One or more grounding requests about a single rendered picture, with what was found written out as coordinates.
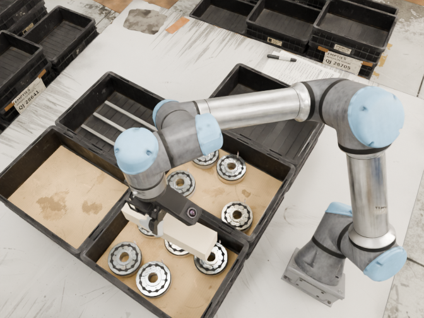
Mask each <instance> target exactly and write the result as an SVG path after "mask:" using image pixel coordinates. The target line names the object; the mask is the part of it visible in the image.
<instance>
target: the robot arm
mask: <svg viewBox="0 0 424 318"><path fill-rule="evenodd" d="M288 119H295V120H296V121H298V122H303V121H316V122H320V123H323V124H325V125H327V126H329V127H331V128H333V129H335V130H336V134H337V140H338V147H339V149H340V150H341V151H342V152H344V153H346V162H347V168H348V180H349V187H350V198H351V206H349V205H347V204H344V203H340V202H332V203H331V204H330V205H329V206H328V208H327V210H325V213H324V215H323V217H322V219H321V221H320V223H319V225H318V226H317V228H316V230H315V232H314V234H313V236H312V238H311V240H310V241H308V242H307V243H306V244H305V245H304V246H303V247H302V248H301V249H300V250H299V251H298V252H297V254H296V256H295V262H296V264H297V266H298V267H299V268H300V269H301V270H302V271H303V272H304V273H306V274H307V275H309V276H310V277H311V278H313V279H315V280H317V281H319V282H321V283H323V284H326V285H330V286H337V285H339V282H340V281H341V279H342V277H343V270H344V266H345V260H346V258H348V259H349V260H350V261H351V262H352V263H353V264H354V265H355V266H356V267H357V268H358V269H360V270H361V271H362V272H363V273H364V275H365V276H368V277H369V278H370V279H371V280H373V281H378V282H380V281H385V280H388V279H389V278H391V277H393V276H394V275H395V274H396V273H398V272H399V270H400V269H401V268H402V267H403V266H404V264H405V262H406V259H407V253H406V251H405V250H404V249H403V247H401V246H399V245H398V244H397V242H396V231H395V228H394V227H393V226H392V225H391V224H390V223H389V209H388V195H387V169H386V150H387V149H388V148H390V147H391V145H392V142H393V141H395V140H396V138H397V137H398V136H399V134H400V132H399V130H400V129H402V128H403V125H404V108H403V105H402V103H401V101H400V100H399V99H398V97H397V96H395V95H394V94H393V93H391V92H389V91H386V90H385V89H383V88H380V87H377V86H369V85H365V84H363V83H359V82H356V81H352V80H350V79H346V78H324V79H314V80H310V81H301V82H296V83H294V84H292V85H291V87H290V88H282V89H276V90H268V91H259V92H254V93H244V94H239V95H230V96H225V97H216V98H207V99H202V100H193V101H188V102H178V101H176V100H171V99H166V100H162V101H161V102H159V103H158V104H157V105H156V107H155V108H154V111H153V121H154V123H155V127H156V128H157V130H158V131H155V132H150V131H149V130H147V129H145V128H142V127H141V128H135V127H134V128H130V129H127V130H125V131H124V132H123V133H121V134H120V135H119V137H118V138H117V139H116V141H115V145H114V152H115V157H116V159H117V164H118V166H119V168H120V169H121V170H122V173H123V174H124V176H125V178H126V179H125V180H124V183H125V185H127V186H129V187H130V189H131V191H130V193H129V195H128V197H127V198H126V202H127V204H128V206H129V208H130V209H131V210H133V211H135V212H137V213H139V214H141V215H143V216H145V215H149V216H147V217H146V220H142V219H140V220H139V222H140V224H141V225H142V226H144V227H145V228H147V229H148V230H149V231H151V232H152V234H153V235H154V236H156V237H161V236H162V235H163V218H164V217H165V215H166V214H167V213H168V214H170V215H172V216H173V217H174V218H176V219H178V220H179V221H181V222H182V223H183V224H185V225H187V226H192V225H195V224H196V223H197V221H198V219H199V217H200V215H201V213H202V208H201V207H200V206H198V205H197V204H195V203H194V202H192V201H191V200H189V199H187V198H186V197H185V196H183V195H182V194H181V193H179V192H177V191H176V190H175V189H173V188H172V187H170V186H169V185H167V178H166V175H165V172H166V171H167V170H170V169H172V168H175V167H178V166H180V165H183V164H185V163H187V162H190V161H193V160H195V159H197V158H200V157H202V156H207V155H208V154H209V153H212V152H214V151H216V150H219V149H220V148H221V147H222V144H223V137H222V133H221V131H222V130H227V129H234V128H238V127H245V126H253V125H258V124H265V123H269V122H277V121H284V120H288ZM129 198H130V199H129ZM130 204H131V205H133V206H134V207H135V208H133V207H131V205H130Z"/></svg>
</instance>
